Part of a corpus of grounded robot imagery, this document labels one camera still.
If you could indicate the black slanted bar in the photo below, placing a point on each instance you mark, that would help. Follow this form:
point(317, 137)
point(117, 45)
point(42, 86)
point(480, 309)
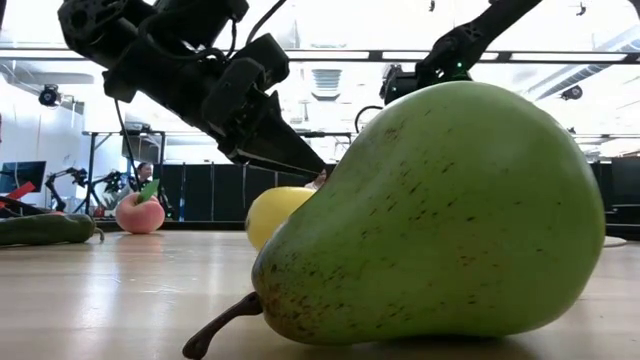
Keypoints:
point(20, 206)

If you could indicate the black ceiling spotlight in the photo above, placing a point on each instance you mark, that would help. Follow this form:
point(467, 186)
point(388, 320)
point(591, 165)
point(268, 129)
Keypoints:
point(571, 92)
point(392, 85)
point(48, 95)

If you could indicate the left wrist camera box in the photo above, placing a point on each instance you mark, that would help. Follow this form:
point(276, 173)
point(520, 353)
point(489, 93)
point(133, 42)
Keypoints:
point(270, 57)

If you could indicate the red background bar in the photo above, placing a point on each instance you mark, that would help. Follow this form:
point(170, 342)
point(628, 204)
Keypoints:
point(21, 191)

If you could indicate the black background table frame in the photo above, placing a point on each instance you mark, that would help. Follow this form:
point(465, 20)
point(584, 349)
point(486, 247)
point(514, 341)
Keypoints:
point(91, 170)
point(325, 134)

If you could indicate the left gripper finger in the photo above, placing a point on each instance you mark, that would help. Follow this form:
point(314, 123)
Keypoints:
point(285, 145)
point(250, 159)

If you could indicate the black table edge rail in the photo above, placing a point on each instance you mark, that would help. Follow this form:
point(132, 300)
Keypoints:
point(200, 225)

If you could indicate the person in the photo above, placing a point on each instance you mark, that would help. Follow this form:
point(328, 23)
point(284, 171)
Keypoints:
point(318, 181)
point(143, 175)

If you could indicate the yellow lemon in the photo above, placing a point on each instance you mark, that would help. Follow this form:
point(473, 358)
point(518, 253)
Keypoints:
point(272, 215)

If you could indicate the black partition wall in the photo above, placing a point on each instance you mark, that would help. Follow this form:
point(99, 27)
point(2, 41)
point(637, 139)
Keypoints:
point(210, 192)
point(622, 190)

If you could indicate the dark computer monitor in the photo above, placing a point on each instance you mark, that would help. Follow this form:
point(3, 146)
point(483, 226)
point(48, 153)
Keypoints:
point(25, 175)

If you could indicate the white round base plate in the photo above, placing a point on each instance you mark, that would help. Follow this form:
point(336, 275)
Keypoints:
point(616, 242)

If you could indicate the pink peach with green leaf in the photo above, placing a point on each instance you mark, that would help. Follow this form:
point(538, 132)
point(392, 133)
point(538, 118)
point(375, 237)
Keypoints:
point(140, 215)

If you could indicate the dark green cucumber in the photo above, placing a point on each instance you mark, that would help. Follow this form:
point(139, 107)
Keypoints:
point(45, 229)

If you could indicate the black background robot arm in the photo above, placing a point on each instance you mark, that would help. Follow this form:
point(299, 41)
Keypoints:
point(111, 182)
point(60, 187)

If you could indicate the black overhead light rail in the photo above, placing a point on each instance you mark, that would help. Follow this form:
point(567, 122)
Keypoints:
point(550, 56)

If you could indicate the ceiling air vent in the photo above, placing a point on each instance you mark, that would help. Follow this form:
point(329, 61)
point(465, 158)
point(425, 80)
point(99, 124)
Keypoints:
point(326, 82)

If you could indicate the large green pear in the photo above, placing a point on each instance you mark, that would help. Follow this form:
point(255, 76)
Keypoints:
point(440, 225)

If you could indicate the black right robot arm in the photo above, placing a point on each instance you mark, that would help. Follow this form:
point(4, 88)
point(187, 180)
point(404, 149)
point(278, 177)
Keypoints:
point(475, 35)

